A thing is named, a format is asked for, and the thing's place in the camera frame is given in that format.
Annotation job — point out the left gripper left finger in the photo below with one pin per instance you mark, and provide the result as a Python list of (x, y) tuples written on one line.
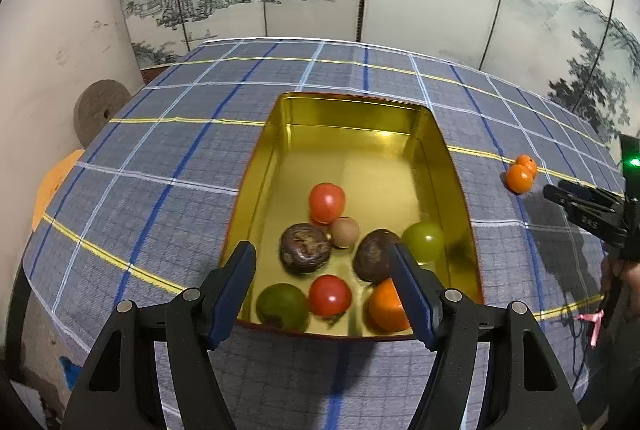
[(197, 321)]

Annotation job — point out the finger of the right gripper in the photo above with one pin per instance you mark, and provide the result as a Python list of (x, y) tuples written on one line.
[(589, 194), (586, 215)]

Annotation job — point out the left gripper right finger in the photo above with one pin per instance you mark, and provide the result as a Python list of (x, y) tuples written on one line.
[(446, 322)]

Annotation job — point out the orange mandarin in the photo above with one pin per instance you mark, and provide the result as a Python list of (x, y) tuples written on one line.
[(519, 180), (527, 162), (385, 308)]

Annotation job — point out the large green tomato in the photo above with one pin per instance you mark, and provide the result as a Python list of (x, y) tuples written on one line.
[(283, 306)]

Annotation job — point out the small green tomato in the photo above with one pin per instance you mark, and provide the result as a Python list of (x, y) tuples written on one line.
[(424, 241)]

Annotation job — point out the dark passion fruit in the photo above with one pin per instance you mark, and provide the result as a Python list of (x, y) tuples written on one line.
[(371, 261), (304, 248)]

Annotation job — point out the red tomato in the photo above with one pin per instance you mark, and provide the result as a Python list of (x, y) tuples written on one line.
[(326, 202), (329, 296)]

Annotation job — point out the small beige longan fruit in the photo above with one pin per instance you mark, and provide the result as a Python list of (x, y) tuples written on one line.
[(345, 232)]

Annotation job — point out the right hand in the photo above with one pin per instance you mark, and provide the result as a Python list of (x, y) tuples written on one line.
[(629, 274)]

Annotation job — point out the pink ribbon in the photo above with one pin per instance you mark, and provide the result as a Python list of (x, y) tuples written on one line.
[(595, 320)]

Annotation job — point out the blue plaid tablecloth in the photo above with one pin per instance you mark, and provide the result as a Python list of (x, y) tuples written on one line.
[(177, 211)]

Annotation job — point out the red gold metal tin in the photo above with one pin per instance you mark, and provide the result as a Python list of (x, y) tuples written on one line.
[(394, 166)]

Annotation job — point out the orange round stool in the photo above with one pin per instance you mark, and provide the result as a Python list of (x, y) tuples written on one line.
[(50, 184)]

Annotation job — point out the round stone millstone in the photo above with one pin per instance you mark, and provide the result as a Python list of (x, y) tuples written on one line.
[(96, 106)]

